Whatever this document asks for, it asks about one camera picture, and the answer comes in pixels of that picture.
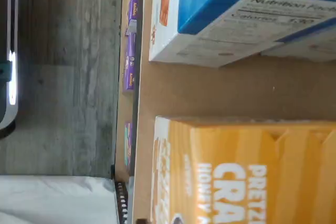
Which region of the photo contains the purple Annie's box brown picture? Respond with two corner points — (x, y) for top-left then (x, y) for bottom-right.
(122, 33), (137, 94)

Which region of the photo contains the wooden shelf board with cracker boxes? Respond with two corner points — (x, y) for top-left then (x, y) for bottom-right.
(131, 0), (336, 224)

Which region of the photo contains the purple Annie's box teal label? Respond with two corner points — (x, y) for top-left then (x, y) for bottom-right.
(123, 121), (132, 173)

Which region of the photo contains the blue and white cracker box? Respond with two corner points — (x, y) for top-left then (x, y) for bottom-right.
(148, 0), (336, 68)

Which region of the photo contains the purple Annie's box orange label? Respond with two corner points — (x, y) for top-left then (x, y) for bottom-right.
(125, 0), (139, 35)

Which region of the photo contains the yellow and white pretzel box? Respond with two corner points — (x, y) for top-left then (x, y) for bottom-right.
(152, 115), (336, 224)

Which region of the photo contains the white box behind blue box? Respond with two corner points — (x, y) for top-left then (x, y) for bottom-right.
(260, 18), (336, 62)

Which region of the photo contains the teal metal base frame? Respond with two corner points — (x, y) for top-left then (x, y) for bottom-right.
(0, 59), (13, 83)

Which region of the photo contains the dark grey robot base plate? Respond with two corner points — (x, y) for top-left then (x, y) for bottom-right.
(0, 0), (19, 138)

